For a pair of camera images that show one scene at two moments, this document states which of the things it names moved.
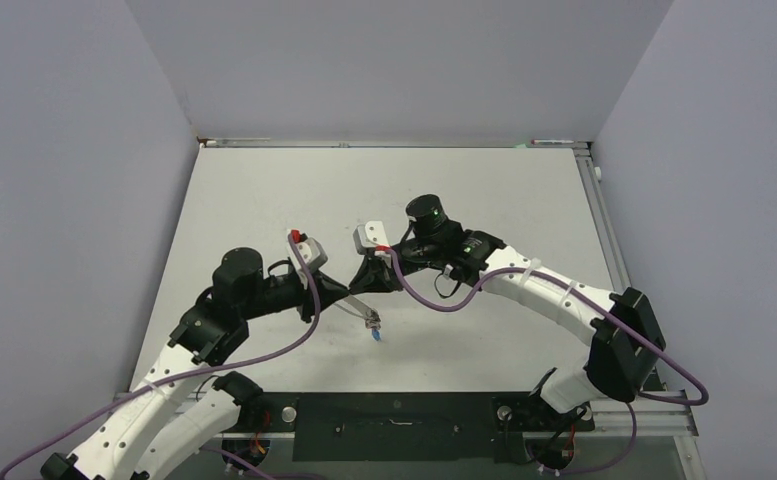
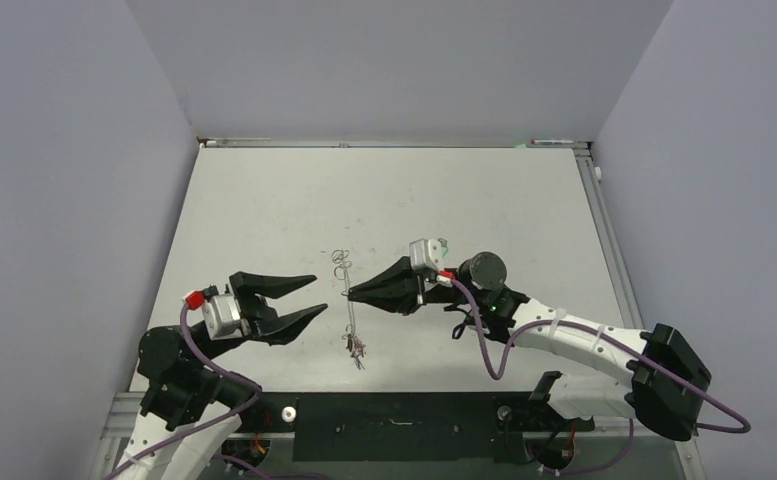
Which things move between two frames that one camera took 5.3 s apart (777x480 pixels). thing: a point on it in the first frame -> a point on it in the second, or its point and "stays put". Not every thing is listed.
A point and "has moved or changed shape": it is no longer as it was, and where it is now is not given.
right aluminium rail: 609,245 stays put
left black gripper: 330,290 -> 264,321
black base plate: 410,426 stays put
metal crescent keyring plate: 359,308 has moved or changed shape
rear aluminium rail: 206,142 stays put
